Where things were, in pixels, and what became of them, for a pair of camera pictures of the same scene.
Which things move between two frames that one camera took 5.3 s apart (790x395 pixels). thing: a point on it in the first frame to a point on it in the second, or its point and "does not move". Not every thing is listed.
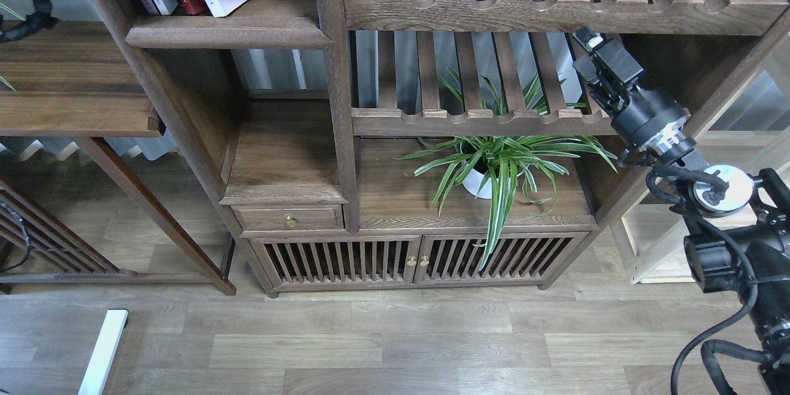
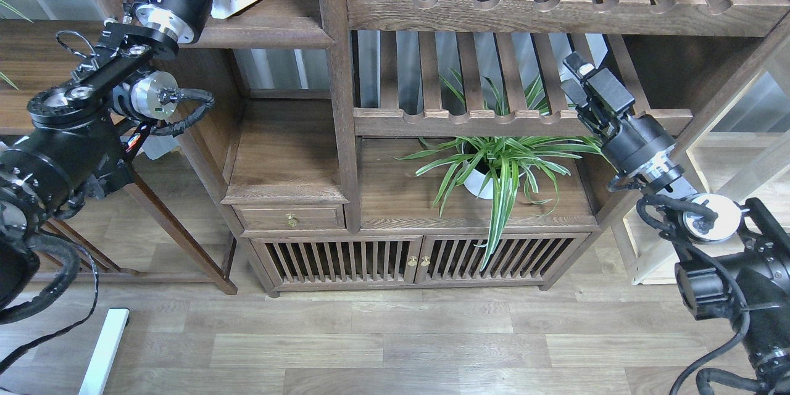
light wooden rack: [753, 132] does not move
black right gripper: [654, 125] to [600, 99]
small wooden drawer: [289, 216] does not move
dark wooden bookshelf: [386, 122] does not move
